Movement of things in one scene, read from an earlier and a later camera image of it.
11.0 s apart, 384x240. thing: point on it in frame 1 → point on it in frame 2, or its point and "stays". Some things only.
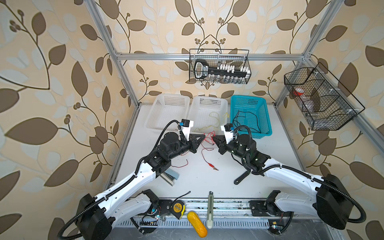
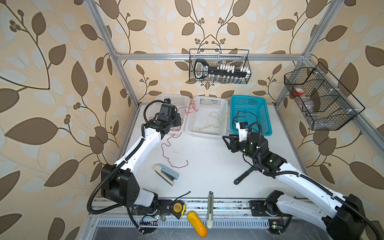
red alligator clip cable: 209,136 → 193,107
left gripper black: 193,143 → 178,122
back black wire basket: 219,66 stays
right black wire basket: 326,103 stays
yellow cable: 226,114 stays
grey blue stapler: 170,175 stays
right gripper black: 222,144 → 234,142
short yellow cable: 226,114 stays
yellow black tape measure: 177,208 stays
